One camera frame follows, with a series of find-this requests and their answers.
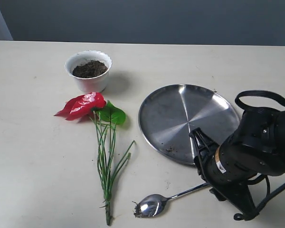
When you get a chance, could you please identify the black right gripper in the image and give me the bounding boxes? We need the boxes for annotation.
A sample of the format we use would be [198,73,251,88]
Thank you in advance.
[189,128,259,221]

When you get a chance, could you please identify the stainless steel spoon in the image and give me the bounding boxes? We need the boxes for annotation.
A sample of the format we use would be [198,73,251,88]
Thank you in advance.
[133,182,210,218]

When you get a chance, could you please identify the red artificial flower green stem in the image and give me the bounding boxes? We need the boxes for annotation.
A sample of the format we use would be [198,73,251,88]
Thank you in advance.
[55,92,135,226]

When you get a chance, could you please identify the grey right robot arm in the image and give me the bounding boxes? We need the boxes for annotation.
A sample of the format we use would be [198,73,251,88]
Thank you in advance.
[189,108,285,221]

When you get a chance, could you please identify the dark soil in pot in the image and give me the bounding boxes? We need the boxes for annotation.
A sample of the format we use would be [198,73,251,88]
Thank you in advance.
[72,60,108,78]

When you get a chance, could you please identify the white scalloped flower pot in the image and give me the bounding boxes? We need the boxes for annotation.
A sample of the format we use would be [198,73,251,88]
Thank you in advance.
[65,50,112,94]

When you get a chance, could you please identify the round stainless steel plate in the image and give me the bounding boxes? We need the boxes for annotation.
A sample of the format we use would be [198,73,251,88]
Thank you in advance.
[138,84,240,165]

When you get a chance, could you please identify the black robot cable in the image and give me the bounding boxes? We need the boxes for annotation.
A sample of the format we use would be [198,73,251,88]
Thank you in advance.
[233,89,285,221]

